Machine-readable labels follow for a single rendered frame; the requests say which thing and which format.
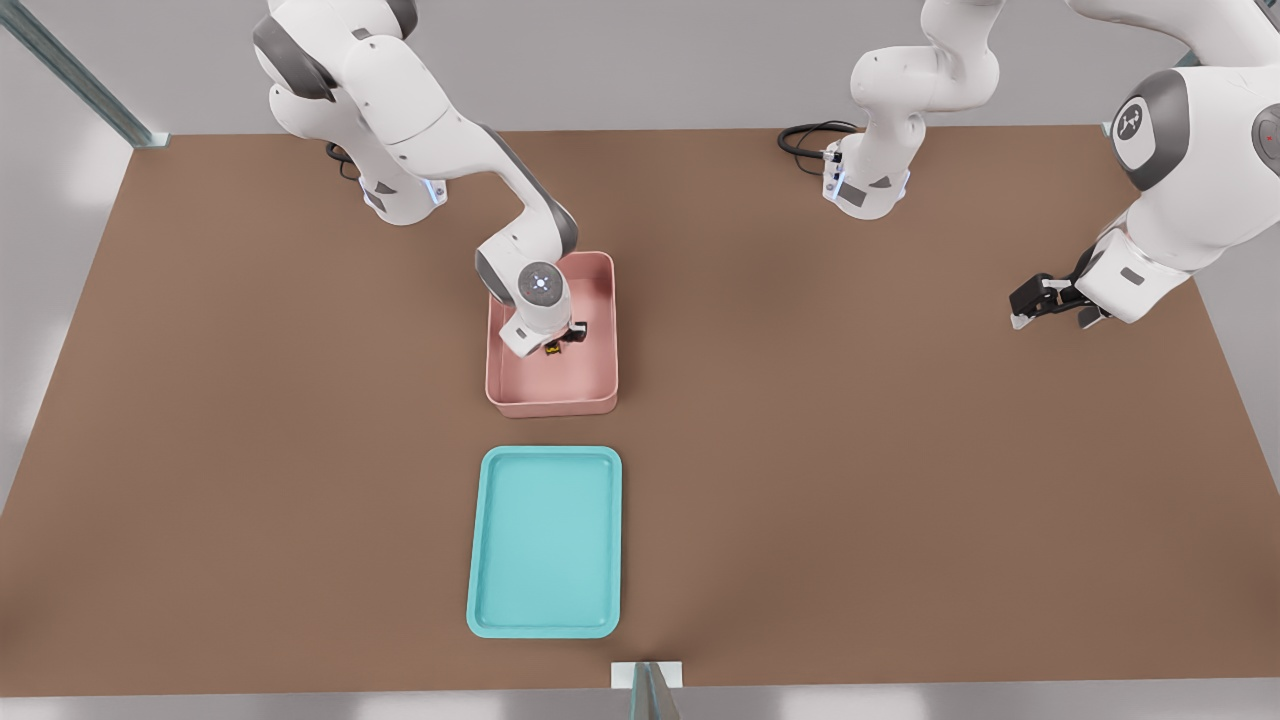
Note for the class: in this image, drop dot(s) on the pink plastic box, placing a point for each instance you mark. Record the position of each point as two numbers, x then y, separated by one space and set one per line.
590 385

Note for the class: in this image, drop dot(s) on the pale blue-green tray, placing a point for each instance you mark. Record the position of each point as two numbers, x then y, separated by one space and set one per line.
545 545

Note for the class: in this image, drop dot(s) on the silver frame post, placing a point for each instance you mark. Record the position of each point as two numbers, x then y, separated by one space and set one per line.
70 70
648 688

